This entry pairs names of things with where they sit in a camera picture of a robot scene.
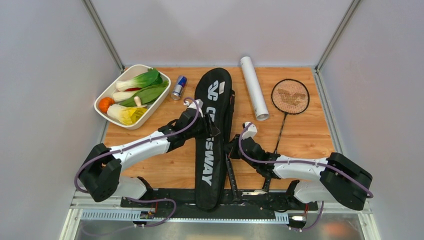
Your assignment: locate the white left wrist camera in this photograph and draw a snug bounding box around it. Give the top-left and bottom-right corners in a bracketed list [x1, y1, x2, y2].
[183, 97, 204, 117]

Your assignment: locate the beige mushroom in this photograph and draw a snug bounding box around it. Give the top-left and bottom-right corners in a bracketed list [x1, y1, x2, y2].
[133, 96, 143, 108]

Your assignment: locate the aluminium frame post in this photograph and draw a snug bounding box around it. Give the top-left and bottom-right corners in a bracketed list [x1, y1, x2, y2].
[82, 0, 125, 73]
[315, 0, 362, 73]

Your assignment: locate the white oval vegetable basket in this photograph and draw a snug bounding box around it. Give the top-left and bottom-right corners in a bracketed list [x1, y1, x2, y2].
[94, 64, 172, 130]

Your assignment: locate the orange tangerine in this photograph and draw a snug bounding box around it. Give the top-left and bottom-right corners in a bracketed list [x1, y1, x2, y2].
[97, 97, 115, 114]

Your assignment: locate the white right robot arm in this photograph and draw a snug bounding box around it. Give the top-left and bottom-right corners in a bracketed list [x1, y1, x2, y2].
[224, 135, 373, 211]

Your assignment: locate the green bok choy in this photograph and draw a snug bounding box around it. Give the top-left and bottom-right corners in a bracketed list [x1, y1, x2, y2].
[111, 81, 169, 107]
[115, 68, 163, 92]

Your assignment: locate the left aluminium frame post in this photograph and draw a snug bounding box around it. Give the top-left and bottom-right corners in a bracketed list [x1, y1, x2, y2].
[82, 0, 125, 73]

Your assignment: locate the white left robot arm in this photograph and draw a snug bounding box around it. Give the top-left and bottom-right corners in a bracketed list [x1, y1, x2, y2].
[74, 107, 220, 207]

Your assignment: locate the yellow napa cabbage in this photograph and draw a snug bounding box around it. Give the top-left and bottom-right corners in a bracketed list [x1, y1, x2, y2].
[106, 104, 148, 126]

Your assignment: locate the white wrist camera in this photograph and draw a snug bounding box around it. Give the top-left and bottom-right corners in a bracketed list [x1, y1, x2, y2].
[183, 97, 204, 117]
[241, 121, 258, 140]

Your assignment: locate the black Crossway racket bag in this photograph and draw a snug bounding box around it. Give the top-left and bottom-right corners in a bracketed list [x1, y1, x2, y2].
[194, 67, 235, 212]

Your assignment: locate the silver blue drink can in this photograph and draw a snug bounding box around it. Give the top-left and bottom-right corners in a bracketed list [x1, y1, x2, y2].
[170, 75, 187, 101]

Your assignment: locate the green bok choy lower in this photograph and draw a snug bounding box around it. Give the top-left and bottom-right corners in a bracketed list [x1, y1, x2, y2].
[111, 81, 169, 107]

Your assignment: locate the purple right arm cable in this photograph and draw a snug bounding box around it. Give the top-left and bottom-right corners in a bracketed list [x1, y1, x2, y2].
[237, 123, 375, 231]

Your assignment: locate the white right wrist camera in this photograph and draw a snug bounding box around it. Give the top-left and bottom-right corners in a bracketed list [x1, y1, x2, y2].
[241, 121, 258, 140]

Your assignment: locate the red chili pepper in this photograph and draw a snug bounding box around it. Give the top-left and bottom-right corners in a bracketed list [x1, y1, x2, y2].
[125, 87, 141, 92]

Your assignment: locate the white shuttlecock tube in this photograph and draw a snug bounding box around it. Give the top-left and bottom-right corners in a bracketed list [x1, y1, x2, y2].
[240, 56, 270, 121]

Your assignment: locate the green bok choy top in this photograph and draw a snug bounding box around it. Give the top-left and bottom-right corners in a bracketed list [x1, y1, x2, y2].
[115, 68, 163, 92]

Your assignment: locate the black badminton racket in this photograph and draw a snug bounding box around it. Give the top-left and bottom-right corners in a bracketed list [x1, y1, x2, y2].
[271, 78, 310, 154]
[225, 156, 241, 203]

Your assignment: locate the right aluminium frame post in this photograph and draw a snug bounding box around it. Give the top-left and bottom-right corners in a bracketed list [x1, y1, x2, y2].
[315, 0, 362, 73]

